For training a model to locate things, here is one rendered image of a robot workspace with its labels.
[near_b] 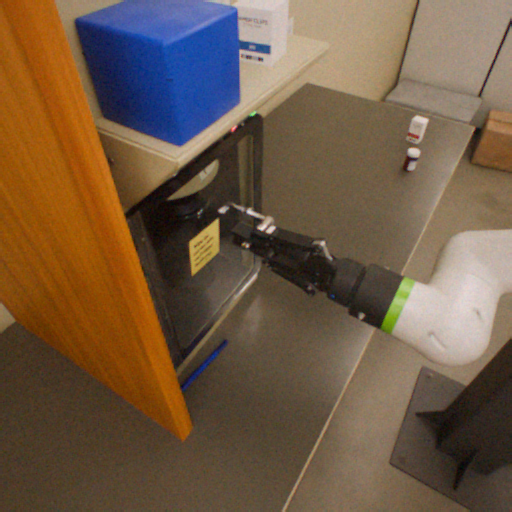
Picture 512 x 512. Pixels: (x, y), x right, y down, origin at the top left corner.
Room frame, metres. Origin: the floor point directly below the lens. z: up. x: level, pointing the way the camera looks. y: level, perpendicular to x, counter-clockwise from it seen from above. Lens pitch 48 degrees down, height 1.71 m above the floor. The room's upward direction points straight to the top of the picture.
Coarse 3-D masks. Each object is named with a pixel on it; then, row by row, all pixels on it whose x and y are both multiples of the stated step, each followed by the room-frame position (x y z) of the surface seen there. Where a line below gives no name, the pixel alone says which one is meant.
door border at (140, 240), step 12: (132, 216) 0.36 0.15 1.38; (144, 228) 0.37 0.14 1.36; (144, 240) 0.37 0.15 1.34; (144, 252) 0.36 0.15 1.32; (144, 264) 0.36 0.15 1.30; (144, 276) 0.35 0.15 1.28; (156, 276) 0.37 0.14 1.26; (156, 288) 0.36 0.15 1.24; (156, 300) 0.36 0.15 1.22; (156, 312) 0.35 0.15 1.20; (168, 312) 0.37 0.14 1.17; (168, 324) 0.37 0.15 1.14; (168, 336) 0.36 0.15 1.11; (168, 348) 0.35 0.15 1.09; (180, 360) 0.37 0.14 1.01
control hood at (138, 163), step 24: (288, 48) 0.55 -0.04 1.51; (312, 48) 0.55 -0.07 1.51; (240, 72) 0.47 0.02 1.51; (264, 72) 0.47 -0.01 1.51; (288, 72) 0.47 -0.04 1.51; (240, 96) 0.41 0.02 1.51; (264, 96) 0.42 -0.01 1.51; (96, 120) 0.36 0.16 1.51; (216, 120) 0.36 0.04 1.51; (240, 120) 0.38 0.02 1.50; (120, 144) 0.33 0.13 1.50; (144, 144) 0.32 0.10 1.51; (168, 144) 0.32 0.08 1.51; (192, 144) 0.32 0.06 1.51; (120, 168) 0.34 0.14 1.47; (144, 168) 0.32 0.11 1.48; (168, 168) 0.30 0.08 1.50; (120, 192) 0.35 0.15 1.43; (144, 192) 0.32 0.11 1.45
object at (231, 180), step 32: (256, 128) 0.60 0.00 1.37; (224, 160) 0.52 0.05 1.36; (256, 160) 0.60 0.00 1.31; (160, 192) 0.40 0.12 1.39; (192, 192) 0.45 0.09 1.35; (224, 192) 0.51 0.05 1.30; (256, 192) 0.60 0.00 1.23; (160, 224) 0.39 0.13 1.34; (192, 224) 0.44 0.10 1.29; (224, 224) 0.51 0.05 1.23; (256, 224) 0.60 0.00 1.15; (160, 256) 0.38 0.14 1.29; (224, 256) 0.50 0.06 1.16; (256, 256) 0.60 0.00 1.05; (192, 288) 0.42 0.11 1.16; (224, 288) 0.50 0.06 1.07; (192, 320) 0.41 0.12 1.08
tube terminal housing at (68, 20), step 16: (64, 0) 0.37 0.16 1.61; (80, 0) 0.39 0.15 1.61; (96, 0) 0.40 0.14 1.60; (112, 0) 0.41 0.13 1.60; (64, 16) 0.37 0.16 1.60; (80, 16) 0.38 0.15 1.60; (80, 48) 0.37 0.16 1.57; (80, 64) 0.37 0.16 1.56; (96, 96) 0.38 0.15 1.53; (96, 112) 0.37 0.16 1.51; (256, 112) 0.62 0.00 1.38; (128, 208) 0.37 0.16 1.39; (208, 336) 0.46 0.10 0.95; (192, 352) 0.41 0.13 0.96
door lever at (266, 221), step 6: (252, 210) 0.58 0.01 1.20; (246, 216) 0.56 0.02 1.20; (252, 216) 0.57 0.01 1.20; (258, 216) 0.56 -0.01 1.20; (264, 216) 0.56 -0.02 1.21; (270, 216) 0.56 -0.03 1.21; (264, 222) 0.54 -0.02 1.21; (270, 222) 0.54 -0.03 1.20; (258, 228) 0.53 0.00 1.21; (264, 228) 0.53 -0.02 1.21; (246, 246) 0.48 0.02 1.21; (252, 246) 0.49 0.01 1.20
